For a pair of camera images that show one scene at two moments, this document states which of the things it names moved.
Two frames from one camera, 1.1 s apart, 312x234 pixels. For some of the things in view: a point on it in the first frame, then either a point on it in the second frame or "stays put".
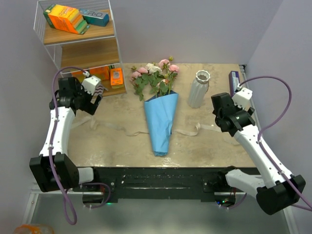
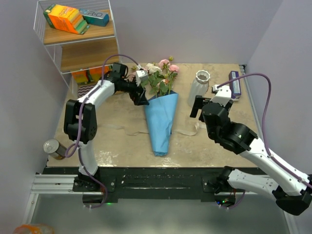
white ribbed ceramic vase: x=199 y=88 stays put
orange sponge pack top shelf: x=66 y=18 stays put
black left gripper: x=87 y=107 to x=142 y=100
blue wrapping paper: x=160 y=111 stays put
